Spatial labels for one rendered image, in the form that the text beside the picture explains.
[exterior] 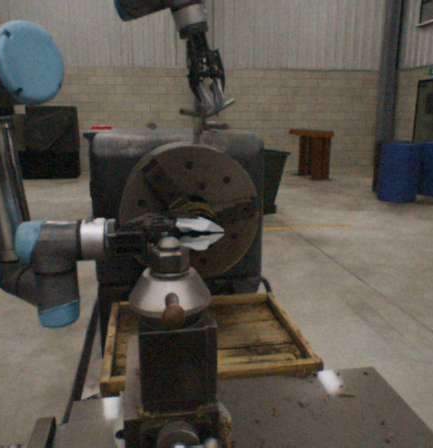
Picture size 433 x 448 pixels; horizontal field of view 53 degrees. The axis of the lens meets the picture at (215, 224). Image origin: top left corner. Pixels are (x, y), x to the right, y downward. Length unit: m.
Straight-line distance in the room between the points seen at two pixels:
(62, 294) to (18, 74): 0.37
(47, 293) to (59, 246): 0.09
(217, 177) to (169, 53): 10.13
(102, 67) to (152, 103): 1.36
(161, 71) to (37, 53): 10.23
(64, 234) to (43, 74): 0.26
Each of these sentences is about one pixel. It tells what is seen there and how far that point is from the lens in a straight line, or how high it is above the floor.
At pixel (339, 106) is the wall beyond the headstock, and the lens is 12.04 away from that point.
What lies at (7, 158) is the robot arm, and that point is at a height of 1.22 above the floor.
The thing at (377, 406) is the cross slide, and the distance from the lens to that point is 0.58.
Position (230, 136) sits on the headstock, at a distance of 1.16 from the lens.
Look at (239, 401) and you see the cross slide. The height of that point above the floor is 0.97.
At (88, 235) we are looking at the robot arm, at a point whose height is 1.10.
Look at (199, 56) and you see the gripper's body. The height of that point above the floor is 1.43.
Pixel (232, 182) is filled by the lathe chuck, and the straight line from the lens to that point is 0.98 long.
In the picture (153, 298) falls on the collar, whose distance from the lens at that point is 0.41.
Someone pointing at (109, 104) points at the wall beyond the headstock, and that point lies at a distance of 10.89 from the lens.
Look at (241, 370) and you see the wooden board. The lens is 0.74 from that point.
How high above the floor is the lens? 1.30
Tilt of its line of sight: 14 degrees down
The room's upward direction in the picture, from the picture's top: straight up
